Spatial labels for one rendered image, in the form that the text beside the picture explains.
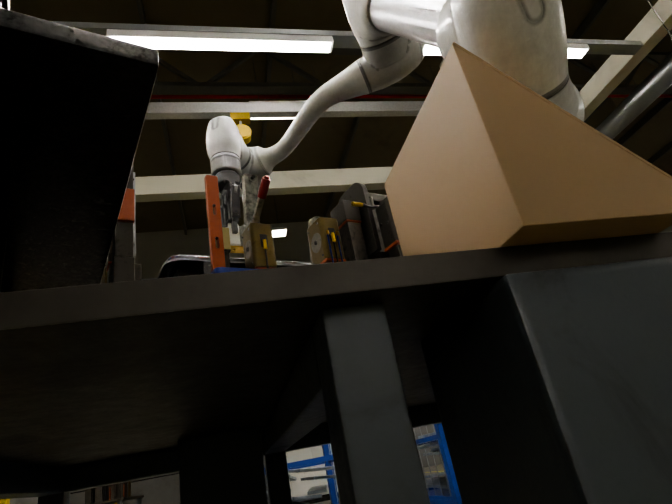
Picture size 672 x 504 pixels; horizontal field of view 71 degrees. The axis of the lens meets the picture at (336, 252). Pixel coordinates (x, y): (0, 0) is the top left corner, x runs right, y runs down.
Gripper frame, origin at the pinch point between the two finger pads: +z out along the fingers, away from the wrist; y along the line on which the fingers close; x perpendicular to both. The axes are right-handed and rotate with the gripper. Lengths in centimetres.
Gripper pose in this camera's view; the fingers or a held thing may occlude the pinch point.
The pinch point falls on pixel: (232, 236)
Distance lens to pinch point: 135.3
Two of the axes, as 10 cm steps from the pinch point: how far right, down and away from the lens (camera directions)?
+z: 1.8, 8.9, -4.1
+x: -8.6, -0.6, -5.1
